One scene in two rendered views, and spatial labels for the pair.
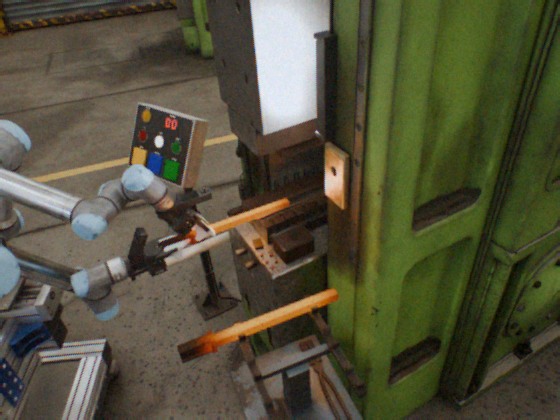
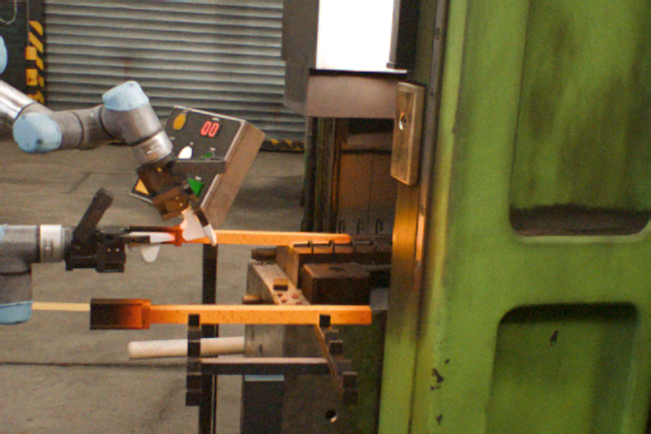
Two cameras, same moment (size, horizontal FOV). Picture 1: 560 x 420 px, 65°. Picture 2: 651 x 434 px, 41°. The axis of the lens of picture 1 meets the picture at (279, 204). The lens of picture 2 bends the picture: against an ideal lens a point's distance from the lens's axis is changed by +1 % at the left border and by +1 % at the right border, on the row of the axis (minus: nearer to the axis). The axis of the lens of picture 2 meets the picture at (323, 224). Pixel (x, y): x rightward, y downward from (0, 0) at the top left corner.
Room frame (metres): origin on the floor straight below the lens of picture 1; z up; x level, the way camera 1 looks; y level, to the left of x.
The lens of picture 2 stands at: (-0.56, -0.31, 1.46)
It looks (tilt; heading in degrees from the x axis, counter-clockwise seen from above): 13 degrees down; 10
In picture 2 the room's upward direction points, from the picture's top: 3 degrees clockwise
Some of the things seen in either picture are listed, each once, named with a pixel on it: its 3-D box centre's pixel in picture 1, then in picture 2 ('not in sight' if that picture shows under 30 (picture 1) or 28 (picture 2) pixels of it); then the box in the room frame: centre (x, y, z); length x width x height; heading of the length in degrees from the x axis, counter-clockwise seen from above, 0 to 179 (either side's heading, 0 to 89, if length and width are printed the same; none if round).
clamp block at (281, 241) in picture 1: (294, 244); (336, 284); (1.08, -0.04, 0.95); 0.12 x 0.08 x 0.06; 117
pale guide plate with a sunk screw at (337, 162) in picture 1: (336, 176); (407, 133); (0.99, -0.16, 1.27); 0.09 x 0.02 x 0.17; 27
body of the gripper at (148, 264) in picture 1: (144, 261); (96, 247); (1.01, 0.44, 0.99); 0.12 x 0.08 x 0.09; 117
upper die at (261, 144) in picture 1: (300, 111); (390, 91); (1.30, -0.09, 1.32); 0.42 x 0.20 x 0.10; 117
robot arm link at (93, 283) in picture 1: (93, 280); (10, 245); (0.94, 0.58, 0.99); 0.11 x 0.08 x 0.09; 117
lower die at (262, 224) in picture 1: (303, 200); (379, 254); (1.30, -0.09, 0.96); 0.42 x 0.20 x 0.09; 117
